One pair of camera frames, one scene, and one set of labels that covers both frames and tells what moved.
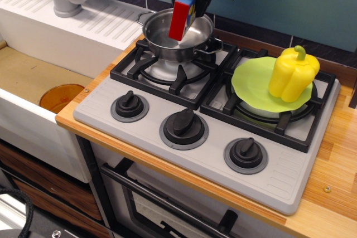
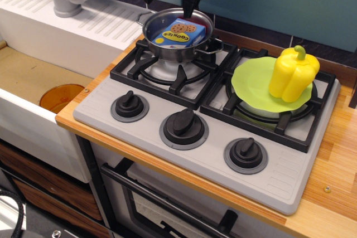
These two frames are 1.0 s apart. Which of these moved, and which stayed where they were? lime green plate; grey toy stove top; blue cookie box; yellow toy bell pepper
Moved: blue cookie box
Stayed: grey toy stove top; lime green plate; yellow toy bell pepper
